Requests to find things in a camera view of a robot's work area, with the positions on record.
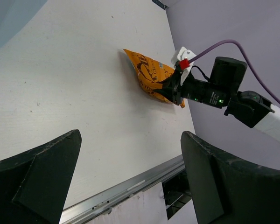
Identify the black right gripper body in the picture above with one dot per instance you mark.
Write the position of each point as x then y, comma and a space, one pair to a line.
215, 93

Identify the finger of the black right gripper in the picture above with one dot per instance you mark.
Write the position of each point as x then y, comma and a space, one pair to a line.
166, 95
173, 82

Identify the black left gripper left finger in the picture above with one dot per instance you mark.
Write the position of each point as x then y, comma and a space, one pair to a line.
34, 184

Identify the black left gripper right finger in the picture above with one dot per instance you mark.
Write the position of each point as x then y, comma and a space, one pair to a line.
226, 189

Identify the orange Kettle chips bag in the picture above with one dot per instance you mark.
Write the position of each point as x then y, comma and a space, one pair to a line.
150, 73

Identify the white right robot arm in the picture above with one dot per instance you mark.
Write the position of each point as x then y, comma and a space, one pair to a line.
249, 107

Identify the light blue paper bag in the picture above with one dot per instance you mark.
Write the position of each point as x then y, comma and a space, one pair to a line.
14, 15

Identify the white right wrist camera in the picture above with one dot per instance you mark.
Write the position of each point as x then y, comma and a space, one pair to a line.
181, 58

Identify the aluminium front frame rail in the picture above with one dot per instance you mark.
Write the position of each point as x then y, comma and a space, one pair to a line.
94, 206

